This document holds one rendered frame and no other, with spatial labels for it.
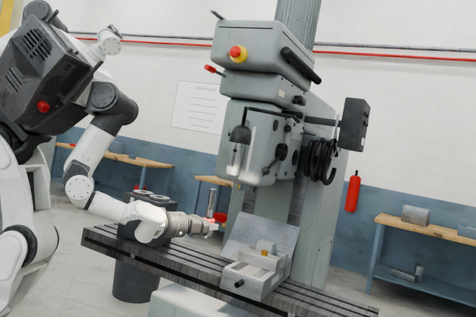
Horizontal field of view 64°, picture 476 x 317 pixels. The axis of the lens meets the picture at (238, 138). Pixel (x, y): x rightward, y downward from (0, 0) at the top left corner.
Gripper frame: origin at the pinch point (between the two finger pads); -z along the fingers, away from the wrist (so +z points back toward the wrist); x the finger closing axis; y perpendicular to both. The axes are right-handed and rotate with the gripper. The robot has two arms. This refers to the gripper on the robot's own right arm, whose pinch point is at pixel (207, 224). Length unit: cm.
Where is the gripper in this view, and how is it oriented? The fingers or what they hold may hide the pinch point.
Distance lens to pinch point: 146.9
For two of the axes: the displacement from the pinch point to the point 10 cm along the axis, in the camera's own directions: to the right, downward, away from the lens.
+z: -7.7, -1.5, -6.3
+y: -1.8, 9.8, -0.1
